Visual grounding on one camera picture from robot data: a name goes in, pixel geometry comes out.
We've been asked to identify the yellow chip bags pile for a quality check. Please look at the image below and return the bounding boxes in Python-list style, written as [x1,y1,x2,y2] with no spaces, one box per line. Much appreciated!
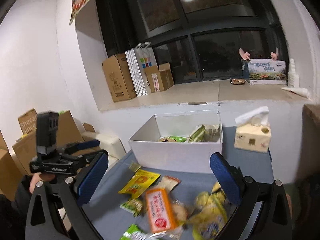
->
[189,182,228,239]

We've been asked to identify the person's left hand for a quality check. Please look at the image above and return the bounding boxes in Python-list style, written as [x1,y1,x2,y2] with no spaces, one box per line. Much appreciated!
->
[29,173,55,194]

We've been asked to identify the small green snack packet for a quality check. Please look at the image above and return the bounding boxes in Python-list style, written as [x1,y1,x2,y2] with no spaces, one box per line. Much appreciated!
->
[120,198,143,217]

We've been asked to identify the round rice cake packet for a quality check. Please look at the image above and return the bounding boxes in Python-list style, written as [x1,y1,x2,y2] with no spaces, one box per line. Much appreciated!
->
[171,200,195,225]

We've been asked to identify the white dotted paper bag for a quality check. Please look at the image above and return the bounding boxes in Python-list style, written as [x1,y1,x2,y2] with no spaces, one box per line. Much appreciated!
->
[125,42,157,97]

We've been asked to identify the yellow snack packet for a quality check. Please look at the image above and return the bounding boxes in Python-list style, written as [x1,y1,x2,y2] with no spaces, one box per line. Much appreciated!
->
[118,169,161,199]

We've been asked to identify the brown cardboard boxes on floor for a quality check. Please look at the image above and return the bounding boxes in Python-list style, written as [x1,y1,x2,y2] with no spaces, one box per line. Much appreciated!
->
[1,111,84,200]

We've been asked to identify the white cardboard snack box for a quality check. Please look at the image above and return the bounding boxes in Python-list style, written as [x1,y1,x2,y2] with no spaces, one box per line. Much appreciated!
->
[129,110,223,173]

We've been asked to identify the orange snack packet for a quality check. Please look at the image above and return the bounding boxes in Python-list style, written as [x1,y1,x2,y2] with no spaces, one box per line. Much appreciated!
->
[145,188,178,233]

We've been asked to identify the printed landscape carton box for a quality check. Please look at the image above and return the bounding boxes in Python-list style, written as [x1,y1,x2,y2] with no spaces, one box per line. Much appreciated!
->
[242,59,287,85]

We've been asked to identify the beige tissue pack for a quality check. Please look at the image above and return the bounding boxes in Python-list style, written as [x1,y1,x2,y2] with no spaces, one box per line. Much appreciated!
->
[234,106,272,153]

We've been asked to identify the small open cardboard box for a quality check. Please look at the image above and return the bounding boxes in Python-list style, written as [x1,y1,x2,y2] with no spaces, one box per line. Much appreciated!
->
[144,62,174,93]

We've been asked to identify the tall brown cardboard box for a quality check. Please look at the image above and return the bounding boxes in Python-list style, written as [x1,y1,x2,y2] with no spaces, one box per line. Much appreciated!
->
[102,54,136,102]

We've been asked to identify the cream sofa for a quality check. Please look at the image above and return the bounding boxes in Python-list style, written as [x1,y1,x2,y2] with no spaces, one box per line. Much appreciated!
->
[81,132,126,169]

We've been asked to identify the beige cracker packet red ends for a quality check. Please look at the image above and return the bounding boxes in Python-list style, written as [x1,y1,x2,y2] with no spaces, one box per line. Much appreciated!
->
[155,176,181,193]

